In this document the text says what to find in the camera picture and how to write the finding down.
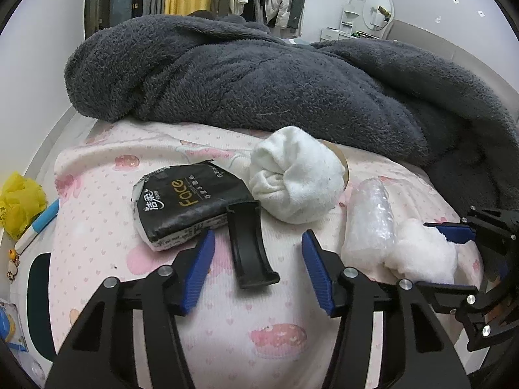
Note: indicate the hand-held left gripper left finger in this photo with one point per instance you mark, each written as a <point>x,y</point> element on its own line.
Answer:
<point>198,267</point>

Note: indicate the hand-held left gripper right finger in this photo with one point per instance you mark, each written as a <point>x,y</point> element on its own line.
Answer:
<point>320,271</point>

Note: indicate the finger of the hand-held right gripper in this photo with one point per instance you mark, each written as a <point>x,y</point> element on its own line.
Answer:
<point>450,298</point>
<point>456,231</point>

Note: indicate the white cotton wad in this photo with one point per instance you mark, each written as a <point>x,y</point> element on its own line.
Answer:
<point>421,251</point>

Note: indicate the black curved plastic piece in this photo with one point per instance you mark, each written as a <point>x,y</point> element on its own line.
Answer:
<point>248,247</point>

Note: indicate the black tissue pack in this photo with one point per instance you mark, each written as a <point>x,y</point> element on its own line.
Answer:
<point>182,206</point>

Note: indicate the clear bubble wrap roll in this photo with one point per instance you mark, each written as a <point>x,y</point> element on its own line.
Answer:
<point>369,219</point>

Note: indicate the white cloth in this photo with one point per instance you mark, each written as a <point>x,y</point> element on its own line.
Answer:
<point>296,174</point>

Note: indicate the cardboard tape core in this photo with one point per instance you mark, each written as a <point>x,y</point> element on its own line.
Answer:
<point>344,169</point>

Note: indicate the pink printed bed sheet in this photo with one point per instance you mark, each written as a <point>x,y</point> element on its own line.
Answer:
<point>243,332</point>

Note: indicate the blue and white stick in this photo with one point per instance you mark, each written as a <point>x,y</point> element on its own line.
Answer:
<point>36,227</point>

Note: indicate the beige bed headboard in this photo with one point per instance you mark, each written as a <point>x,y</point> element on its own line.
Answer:
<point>446,46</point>

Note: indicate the small yellow toy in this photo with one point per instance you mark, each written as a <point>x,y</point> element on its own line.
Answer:
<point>12,267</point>

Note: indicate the yellow plastic bag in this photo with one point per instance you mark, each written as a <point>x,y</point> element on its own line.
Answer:
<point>20,202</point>

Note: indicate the blue packaging bag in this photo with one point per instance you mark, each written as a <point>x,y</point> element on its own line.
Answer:
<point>8,326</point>

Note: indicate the dark grey fleece blanket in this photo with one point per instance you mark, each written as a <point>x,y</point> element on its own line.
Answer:
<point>263,73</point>

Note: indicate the white dresser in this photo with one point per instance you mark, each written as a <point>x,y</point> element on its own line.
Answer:
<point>344,26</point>

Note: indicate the round white mirror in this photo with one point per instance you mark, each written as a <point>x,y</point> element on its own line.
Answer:
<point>377,8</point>

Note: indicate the dark grey hanging vest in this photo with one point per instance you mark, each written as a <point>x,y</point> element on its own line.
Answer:
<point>299,2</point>

